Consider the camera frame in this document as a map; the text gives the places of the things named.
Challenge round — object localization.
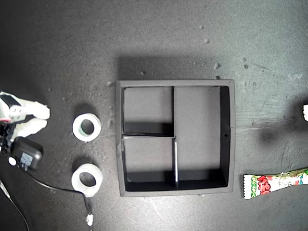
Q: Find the black tray with wells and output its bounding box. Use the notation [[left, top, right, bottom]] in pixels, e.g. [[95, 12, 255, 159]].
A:
[[115, 79, 235, 198]]

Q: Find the snack bar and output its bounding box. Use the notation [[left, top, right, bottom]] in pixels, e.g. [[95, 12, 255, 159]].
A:
[[243, 167, 308, 200]]

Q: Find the black camera cable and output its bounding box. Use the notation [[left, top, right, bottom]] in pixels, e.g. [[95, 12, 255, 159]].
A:
[[23, 167, 94, 221]]

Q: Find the plain white tape roll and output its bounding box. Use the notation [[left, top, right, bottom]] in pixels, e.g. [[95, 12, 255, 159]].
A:
[[71, 163, 103, 198]]

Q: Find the white tape roll green core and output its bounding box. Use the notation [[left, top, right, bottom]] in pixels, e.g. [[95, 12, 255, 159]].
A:
[[72, 113, 102, 142]]

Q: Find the thin black and white cable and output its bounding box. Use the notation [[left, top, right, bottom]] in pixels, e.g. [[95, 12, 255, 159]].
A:
[[0, 178, 30, 231]]

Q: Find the small black camera box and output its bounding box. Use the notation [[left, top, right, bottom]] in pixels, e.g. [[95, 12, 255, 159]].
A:
[[8, 137, 45, 172]]

